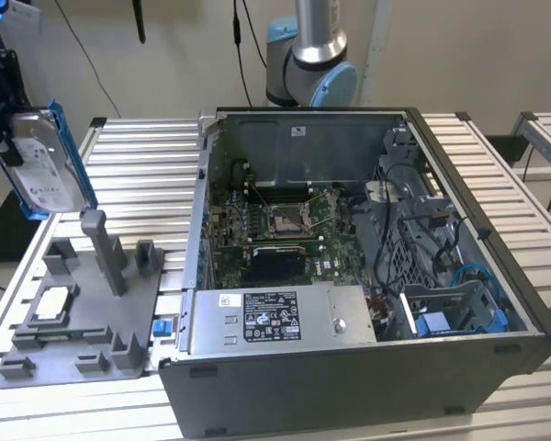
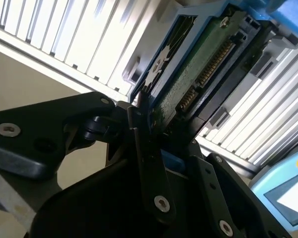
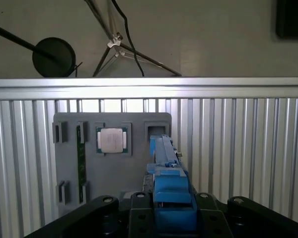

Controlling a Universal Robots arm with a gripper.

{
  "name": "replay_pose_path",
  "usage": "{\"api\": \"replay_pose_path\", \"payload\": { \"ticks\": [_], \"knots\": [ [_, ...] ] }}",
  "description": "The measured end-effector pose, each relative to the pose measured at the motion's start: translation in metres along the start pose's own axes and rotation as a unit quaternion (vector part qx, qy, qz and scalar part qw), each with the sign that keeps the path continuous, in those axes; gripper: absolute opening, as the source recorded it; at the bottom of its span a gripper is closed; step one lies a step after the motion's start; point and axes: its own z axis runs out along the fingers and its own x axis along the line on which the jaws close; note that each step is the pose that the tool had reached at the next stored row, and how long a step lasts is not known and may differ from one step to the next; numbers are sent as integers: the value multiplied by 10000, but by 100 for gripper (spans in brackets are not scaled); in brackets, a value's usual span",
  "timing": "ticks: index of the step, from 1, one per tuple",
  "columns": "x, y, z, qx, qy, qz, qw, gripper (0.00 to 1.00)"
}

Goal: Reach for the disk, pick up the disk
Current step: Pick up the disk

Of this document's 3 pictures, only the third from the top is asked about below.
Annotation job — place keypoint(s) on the black monitor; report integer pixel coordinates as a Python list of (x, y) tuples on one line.
[(293, 17)]

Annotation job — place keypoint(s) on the round black lamp base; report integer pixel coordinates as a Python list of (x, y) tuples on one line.
[(54, 59)]

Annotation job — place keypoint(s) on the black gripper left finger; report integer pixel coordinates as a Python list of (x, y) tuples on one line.
[(101, 210)]

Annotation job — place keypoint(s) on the hard disk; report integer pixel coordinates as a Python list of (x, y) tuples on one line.
[(171, 183)]

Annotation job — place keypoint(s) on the grey parts rack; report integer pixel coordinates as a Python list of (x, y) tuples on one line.
[(114, 173)]

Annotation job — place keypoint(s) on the metal tripod stand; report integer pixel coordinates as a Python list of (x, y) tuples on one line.
[(129, 53)]

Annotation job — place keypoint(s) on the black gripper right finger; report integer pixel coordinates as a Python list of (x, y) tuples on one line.
[(250, 213)]

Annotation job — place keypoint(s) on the silver CPU chip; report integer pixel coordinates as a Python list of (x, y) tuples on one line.
[(111, 140)]

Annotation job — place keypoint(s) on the green RAM stick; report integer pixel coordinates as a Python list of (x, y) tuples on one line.
[(81, 161)]

